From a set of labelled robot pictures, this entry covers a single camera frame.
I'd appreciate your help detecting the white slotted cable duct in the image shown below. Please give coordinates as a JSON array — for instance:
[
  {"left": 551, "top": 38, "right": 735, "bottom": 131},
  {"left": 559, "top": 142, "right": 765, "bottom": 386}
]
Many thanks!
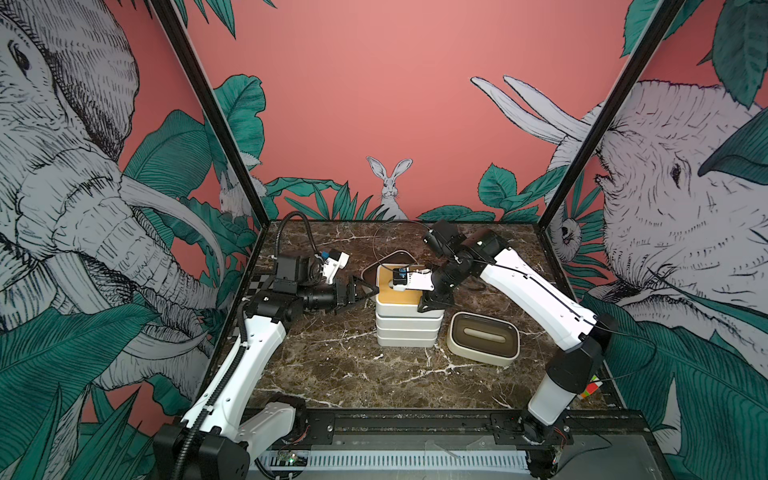
[{"left": 259, "top": 450, "right": 529, "bottom": 474}]

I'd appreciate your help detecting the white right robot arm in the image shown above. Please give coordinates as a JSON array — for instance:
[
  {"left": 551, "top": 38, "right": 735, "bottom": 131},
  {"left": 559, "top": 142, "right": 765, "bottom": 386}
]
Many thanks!
[{"left": 419, "top": 221, "right": 616, "bottom": 427}]

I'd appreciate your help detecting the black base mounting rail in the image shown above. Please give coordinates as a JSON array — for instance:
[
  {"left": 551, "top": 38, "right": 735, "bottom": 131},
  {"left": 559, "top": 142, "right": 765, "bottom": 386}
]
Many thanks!
[{"left": 274, "top": 408, "right": 630, "bottom": 447}]

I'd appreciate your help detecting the wood lid white tissue box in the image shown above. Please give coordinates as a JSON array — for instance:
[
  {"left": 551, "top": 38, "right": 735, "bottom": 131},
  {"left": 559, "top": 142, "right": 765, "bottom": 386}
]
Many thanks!
[{"left": 375, "top": 264, "right": 444, "bottom": 319}]

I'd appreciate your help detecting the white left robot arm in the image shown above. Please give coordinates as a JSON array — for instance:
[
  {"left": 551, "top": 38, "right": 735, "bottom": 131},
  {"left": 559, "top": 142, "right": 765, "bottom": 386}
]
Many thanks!
[{"left": 151, "top": 249, "right": 378, "bottom": 479}]

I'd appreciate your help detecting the black left frame post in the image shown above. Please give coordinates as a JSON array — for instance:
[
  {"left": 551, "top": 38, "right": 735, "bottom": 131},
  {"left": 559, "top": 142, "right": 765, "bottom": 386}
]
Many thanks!
[{"left": 150, "top": 0, "right": 271, "bottom": 230}]

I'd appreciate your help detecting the dark brown lid tissue box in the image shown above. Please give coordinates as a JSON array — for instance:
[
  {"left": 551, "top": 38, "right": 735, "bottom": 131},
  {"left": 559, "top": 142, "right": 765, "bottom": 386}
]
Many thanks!
[{"left": 446, "top": 311, "right": 521, "bottom": 367}]

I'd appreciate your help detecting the checkerboard calibration plate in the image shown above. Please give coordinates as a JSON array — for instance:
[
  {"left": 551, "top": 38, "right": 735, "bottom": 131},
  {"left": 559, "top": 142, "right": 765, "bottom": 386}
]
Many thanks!
[{"left": 247, "top": 273, "right": 274, "bottom": 295}]

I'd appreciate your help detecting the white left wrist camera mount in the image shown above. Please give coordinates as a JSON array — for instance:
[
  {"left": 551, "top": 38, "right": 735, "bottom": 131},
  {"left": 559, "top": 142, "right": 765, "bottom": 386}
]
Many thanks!
[{"left": 321, "top": 249, "right": 349, "bottom": 285}]

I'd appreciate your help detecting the black frame post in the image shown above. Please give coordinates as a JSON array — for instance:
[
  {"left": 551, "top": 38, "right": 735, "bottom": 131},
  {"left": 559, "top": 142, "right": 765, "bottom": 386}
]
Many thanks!
[
  {"left": 536, "top": 0, "right": 685, "bottom": 231},
  {"left": 150, "top": 0, "right": 271, "bottom": 230}
]

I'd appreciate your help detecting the colourful puzzle cube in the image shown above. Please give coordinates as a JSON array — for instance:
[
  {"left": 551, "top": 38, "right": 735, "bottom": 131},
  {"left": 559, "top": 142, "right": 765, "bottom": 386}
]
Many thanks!
[{"left": 579, "top": 375, "right": 603, "bottom": 399}]

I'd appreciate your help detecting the black right frame post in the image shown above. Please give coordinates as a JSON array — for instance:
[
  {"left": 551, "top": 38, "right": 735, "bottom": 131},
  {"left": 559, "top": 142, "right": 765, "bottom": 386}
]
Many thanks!
[{"left": 536, "top": 0, "right": 685, "bottom": 231}]

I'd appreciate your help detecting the small circuit board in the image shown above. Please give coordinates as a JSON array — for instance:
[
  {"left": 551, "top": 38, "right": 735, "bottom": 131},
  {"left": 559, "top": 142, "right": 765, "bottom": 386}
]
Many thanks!
[{"left": 274, "top": 452, "right": 308, "bottom": 469}]

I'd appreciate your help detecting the black corrugated cable conduit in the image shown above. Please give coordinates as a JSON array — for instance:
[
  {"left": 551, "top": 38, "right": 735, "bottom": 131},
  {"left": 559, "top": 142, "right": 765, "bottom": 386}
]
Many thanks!
[{"left": 167, "top": 211, "right": 319, "bottom": 480}]

